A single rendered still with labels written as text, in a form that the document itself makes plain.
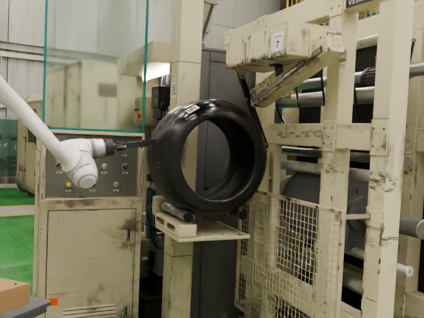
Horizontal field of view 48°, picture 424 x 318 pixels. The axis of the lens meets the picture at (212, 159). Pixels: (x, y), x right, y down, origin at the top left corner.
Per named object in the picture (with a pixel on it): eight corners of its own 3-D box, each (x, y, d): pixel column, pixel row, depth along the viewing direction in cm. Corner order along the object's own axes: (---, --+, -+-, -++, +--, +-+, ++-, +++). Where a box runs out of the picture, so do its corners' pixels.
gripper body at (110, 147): (105, 139, 208) (125, 137, 211) (101, 139, 215) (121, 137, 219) (106, 156, 208) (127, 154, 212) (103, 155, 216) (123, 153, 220)
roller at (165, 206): (170, 202, 252) (166, 211, 251) (162, 199, 250) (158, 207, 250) (194, 214, 220) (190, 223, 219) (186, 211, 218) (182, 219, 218)
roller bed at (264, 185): (228, 199, 282) (231, 149, 281) (250, 199, 288) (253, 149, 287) (244, 204, 264) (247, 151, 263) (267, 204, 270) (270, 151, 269)
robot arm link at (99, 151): (88, 138, 213) (101, 137, 216) (90, 158, 214) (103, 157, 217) (91, 139, 205) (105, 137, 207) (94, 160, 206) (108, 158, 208)
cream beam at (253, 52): (224, 69, 260) (225, 41, 259) (264, 73, 270) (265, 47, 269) (284, 54, 205) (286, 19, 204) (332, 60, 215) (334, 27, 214)
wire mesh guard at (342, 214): (233, 305, 277) (239, 185, 273) (236, 305, 278) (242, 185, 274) (332, 382, 195) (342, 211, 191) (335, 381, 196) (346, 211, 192)
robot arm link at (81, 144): (88, 153, 216) (94, 169, 207) (52, 157, 210) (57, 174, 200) (88, 132, 211) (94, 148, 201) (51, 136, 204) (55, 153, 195)
